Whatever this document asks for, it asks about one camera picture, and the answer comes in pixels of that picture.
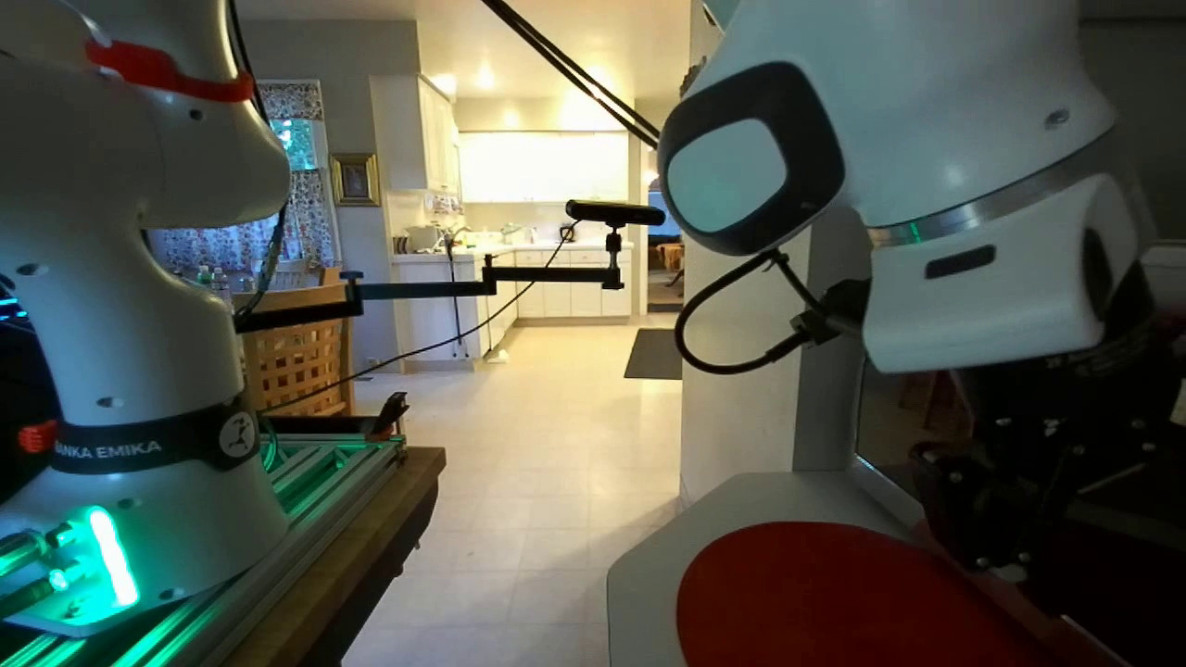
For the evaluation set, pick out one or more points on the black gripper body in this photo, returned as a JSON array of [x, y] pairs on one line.
[[1039, 437]]

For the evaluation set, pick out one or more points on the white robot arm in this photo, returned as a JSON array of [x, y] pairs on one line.
[[967, 138]]

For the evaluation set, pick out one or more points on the red round placemat on counter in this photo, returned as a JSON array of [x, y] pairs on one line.
[[821, 595]]

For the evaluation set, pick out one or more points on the dark floor mat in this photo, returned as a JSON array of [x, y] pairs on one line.
[[654, 356]]

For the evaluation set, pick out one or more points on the wicker basket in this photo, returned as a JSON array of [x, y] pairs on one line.
[[296, 354]]

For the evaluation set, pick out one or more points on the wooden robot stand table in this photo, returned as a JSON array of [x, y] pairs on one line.
[[318, 614]]

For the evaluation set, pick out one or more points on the green lit aluminium base frame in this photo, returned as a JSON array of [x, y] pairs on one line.
[[169, 570]]

